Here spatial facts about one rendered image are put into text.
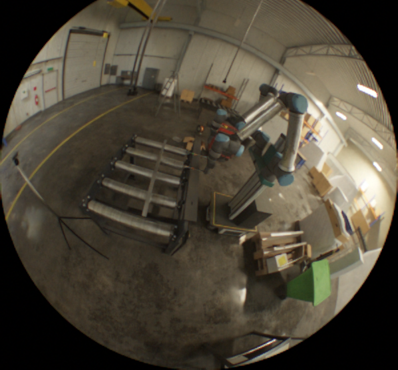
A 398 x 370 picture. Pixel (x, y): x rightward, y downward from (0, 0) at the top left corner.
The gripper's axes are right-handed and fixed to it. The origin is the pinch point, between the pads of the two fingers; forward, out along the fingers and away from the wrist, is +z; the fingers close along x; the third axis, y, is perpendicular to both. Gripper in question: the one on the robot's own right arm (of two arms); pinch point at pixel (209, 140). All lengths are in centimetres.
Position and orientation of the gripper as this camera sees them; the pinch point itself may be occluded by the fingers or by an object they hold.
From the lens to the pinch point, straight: 129.5
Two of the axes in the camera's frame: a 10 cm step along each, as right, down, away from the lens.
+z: -3.2, 7.0, 6.4
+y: 9.5, 2.7, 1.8
